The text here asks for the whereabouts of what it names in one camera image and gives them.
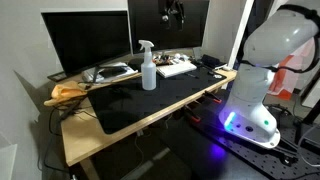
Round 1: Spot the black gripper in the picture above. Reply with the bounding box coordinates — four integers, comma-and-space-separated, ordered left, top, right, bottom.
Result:
158, 0, 186, 32

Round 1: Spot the white spray bottle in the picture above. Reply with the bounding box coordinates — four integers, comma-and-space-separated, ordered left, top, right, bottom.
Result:
138, 39, 158, 91

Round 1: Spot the wide black computer monitor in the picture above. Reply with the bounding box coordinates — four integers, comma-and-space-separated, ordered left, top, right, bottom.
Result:
127, 0, 211, 54

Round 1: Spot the white crumpled tissue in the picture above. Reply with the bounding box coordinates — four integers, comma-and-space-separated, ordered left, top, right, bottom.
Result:
173, 53, 191, 63

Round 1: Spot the white keyboard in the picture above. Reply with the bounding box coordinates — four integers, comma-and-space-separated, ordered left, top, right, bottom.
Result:
155, 60, 198, 79

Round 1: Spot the black pen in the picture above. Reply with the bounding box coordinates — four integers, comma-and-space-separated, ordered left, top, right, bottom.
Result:
184, 72, 200, 80

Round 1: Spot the white paper stack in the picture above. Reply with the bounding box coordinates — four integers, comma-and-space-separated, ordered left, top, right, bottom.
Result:
81, 61, 139, 84

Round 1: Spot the small black computer monitor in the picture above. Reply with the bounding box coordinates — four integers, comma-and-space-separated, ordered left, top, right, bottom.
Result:
40, 9, 133, 76

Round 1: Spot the black desk mat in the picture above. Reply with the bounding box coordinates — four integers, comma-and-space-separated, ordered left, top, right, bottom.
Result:
87, 65, 228, 135

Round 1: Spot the orange pink fabric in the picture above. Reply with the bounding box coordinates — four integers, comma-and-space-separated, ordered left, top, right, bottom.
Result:
268, 39, 320, 101

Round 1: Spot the orange cloth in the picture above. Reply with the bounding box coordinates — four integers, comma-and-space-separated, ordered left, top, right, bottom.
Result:
43, 80, 88, 108

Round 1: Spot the black tripod stand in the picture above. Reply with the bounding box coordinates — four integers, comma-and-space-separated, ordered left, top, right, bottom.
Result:
293, 76, 320, 148

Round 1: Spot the orange handled clamp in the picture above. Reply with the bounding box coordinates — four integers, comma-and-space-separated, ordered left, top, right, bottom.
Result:
203, 90, 223, 104
184, 104, 202, 123

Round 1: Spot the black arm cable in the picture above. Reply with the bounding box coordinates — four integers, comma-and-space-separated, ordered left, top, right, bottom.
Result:
239, 4, 320, 75

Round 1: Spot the black cable bundle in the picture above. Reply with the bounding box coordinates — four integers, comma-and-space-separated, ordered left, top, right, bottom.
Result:
48, 99, 98, 138

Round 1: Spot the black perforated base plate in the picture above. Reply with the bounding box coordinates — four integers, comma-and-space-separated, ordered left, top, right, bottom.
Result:
196, 99, 320, 180

